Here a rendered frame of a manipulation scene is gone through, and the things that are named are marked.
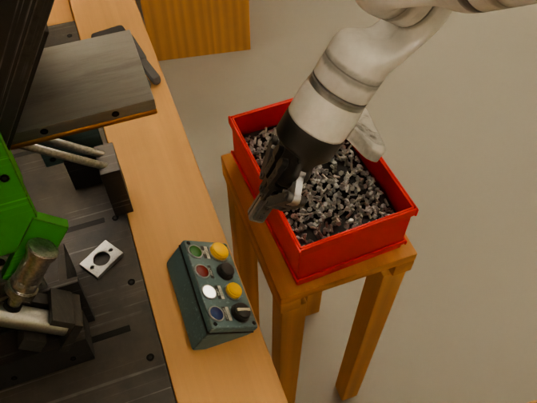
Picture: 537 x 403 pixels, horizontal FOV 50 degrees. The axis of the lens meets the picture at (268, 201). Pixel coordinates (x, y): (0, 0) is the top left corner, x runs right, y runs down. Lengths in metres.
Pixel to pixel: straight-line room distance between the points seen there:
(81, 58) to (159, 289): 0.35
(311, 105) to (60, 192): 0.54
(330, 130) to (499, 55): 2.23
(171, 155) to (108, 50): 0.24
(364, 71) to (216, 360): 0.44
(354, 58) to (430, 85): 1.99
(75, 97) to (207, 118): 1.56
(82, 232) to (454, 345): 1.26
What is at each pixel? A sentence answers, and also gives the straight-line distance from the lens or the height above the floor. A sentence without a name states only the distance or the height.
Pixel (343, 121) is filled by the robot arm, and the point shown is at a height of 1.22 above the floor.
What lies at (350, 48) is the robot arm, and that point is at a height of 1.30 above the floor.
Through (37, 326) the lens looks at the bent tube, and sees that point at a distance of 0.80.
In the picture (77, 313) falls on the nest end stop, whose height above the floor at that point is 0.97.
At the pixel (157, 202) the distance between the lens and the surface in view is 0.97.
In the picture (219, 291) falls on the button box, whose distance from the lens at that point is 0.82.
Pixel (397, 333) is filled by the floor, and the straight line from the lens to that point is 1.86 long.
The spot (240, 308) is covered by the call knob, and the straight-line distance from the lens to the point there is 0.81.
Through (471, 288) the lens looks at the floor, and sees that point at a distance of 1.99.
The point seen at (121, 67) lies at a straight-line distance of 0.85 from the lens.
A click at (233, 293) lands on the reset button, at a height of 0.94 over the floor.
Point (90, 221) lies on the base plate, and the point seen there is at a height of 0.90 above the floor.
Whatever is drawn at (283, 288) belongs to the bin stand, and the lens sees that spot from 0.98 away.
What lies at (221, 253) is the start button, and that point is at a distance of 0.85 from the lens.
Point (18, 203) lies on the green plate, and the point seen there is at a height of 1.14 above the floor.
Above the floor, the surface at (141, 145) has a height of 0.90.
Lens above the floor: 1.67
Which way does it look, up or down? 54 degrees down
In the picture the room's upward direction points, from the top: straight up
